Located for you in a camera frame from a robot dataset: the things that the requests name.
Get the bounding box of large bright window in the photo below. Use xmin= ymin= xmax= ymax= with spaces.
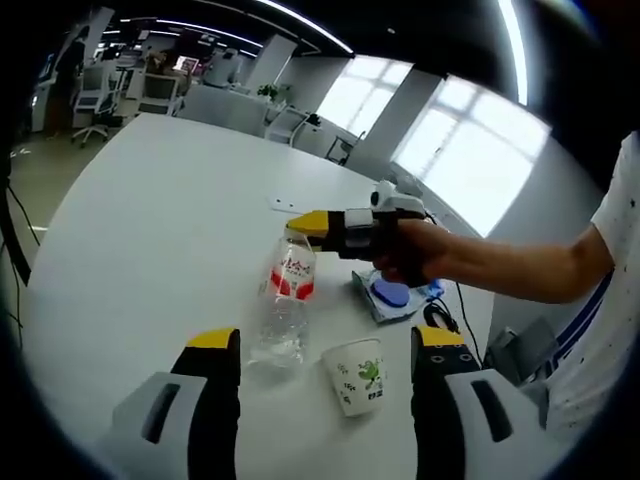
xmin=392 ymin=74 xmax=552 ymax=239
xmin=317 ymin=57 xmax=414 ymax=137

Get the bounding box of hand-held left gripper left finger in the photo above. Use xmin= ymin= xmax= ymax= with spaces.
xmin=94 ymin=327 xmax=242 ymax=480

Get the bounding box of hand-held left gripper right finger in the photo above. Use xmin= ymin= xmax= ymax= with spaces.
xmin=410 ymin=324 xmax=551 ymax=480

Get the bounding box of person's right hand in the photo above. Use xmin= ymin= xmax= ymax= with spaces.
xmin=372 ymin=217 xmax=452 ymax=291

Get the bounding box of white desk partition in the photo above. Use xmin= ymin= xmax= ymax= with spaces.
xmin=177 ymin=84 xmax=269 ymax=137

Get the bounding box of green potted plant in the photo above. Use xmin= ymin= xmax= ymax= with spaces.
xmin=256 ymin=83 xmax=292 ymax=102

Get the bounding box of white paper cup green print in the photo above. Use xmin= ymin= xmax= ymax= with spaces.
xmin=320 ymin=337 xmax=391 ymax=419

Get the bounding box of black cable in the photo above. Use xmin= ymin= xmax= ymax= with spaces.
xmin=422 ymin=299 xmax=461 ymax=335

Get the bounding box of white mesh chair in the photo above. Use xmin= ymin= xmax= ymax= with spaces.
xmin=264 ymin=107 xmax=312 ymax=147

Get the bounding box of clear plastic bottle red label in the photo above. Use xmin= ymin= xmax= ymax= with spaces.
xmin=248 ymin=222 xmax=319 ymax=369

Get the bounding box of grey office chair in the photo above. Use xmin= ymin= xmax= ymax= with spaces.
xmin=487 ymin=315 xmax=569 ymax=396

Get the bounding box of white office chair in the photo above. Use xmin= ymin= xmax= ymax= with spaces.
xmin=71 ymin=67 xmax=119 ymax=147

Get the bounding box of black office chair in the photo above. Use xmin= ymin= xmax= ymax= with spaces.
xmin=327 ymin=130 xmax=367 ymax=167

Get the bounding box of ceiling light strip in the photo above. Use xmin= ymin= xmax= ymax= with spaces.
xmin=498 ymin=0 xmax=530 ymax=107

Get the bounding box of black tripod stand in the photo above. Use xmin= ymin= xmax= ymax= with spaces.
xmin=0 ymin=149 xmax=32 ymax=287

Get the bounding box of white table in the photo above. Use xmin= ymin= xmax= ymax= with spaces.
xmin=17 ymin=112 xmax=496 ymax=480

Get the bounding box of wet wipes pack blue lid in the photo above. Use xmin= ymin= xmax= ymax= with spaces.
xmin=351 ymin=267 xmax=426 ymax=328

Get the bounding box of white strip on table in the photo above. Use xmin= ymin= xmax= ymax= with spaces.
xmin=267 ymin=193 xmax=306 ymax=214

